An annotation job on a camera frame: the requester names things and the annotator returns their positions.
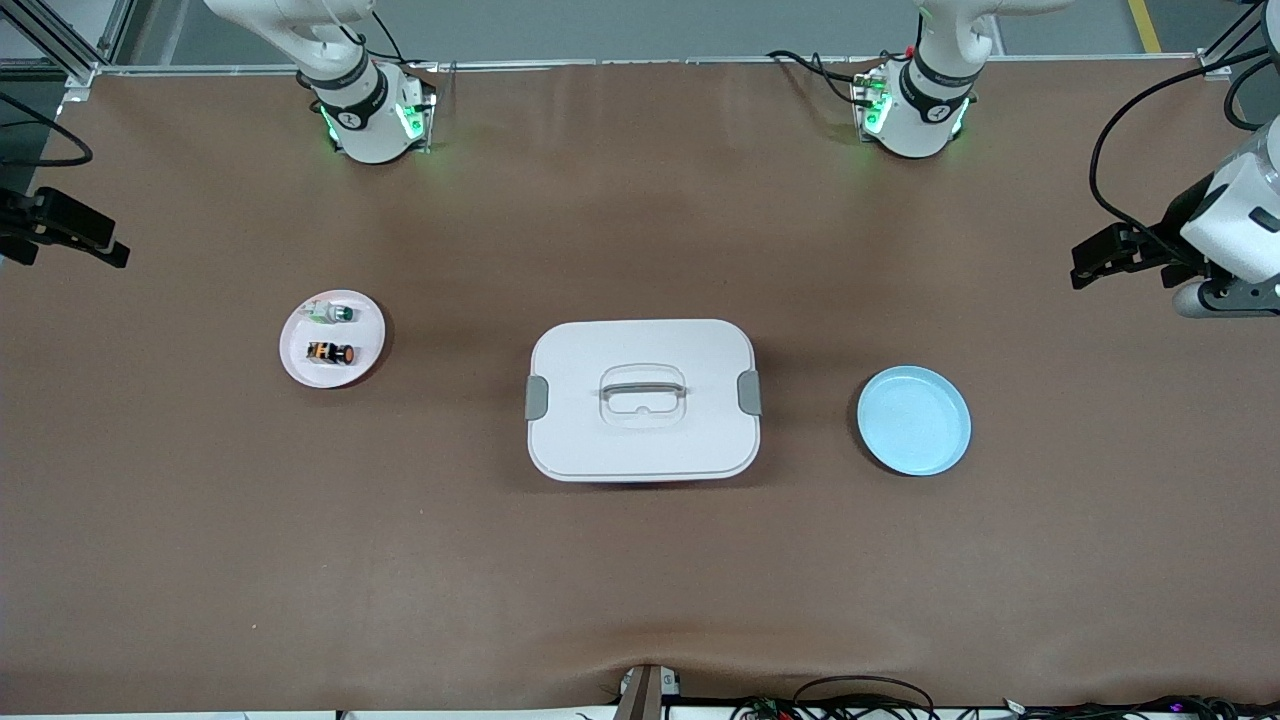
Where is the white lidded storage box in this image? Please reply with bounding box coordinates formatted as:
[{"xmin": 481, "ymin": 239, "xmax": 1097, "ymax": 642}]
[{"xmin": 525, "ymin": 319, "xmax": 763, "ymax": 484}]

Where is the light blue round plate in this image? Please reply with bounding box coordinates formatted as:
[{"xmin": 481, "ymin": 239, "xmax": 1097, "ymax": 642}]
[{"xmin": 856, "ymin": 365, "xmax": 973, "ymax": 477}]

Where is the pink round plate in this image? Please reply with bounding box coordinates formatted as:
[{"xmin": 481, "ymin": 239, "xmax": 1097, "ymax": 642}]
[{"xmin": 279, "ymin": 289, "xmax": 387, "ymax": 389}]

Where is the brown table mat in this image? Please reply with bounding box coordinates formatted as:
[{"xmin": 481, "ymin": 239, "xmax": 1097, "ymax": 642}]
[{"xmin": 0, "ymin": 58, "xmax": 1280, "ymax": 716}]

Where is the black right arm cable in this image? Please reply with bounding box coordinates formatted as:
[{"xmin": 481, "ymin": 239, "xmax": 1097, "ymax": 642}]
[{"xmin": 0, "ymin": 90, "xmax": 94, "ymax": 169}]

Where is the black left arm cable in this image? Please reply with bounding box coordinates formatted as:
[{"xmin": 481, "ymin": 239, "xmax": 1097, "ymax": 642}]
[{"xmin": 1089, "ymin": 45, "xmax": 1280, "ymax": 271}]

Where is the aluminium frame post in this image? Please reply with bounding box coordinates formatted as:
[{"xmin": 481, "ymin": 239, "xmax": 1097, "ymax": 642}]
[
  {"xmin": 0, "ymin": 0, "xmax": 136, "ymax": 89},
  {"xmin": 1198, "ymin": 0, "xmax": 1280, "ymax": 81}
]

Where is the black arm base cable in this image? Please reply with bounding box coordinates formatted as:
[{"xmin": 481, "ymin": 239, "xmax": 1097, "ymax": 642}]
[
  {"xmin": 767, "ymin": 48, "xmax": 883, "ymax": 107},
  {"xmin": 368, "ymin": 10, "xmax": 441, "ymax": 73}
]

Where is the black cable bundle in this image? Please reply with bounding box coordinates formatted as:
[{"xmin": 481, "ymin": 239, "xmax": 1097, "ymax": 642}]
[
  {"xmin": 1000, "ymin": 693, "xmax": 1280, "ymax": 720},
  {"xmin": 730, "ymin": 675, "xmax": 941, "ymax": 720}
]

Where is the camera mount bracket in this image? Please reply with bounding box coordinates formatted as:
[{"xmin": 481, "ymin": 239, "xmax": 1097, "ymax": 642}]
[{"xmin": 612, "ymin": 663, "xmax": 683, "ymax": 720}]

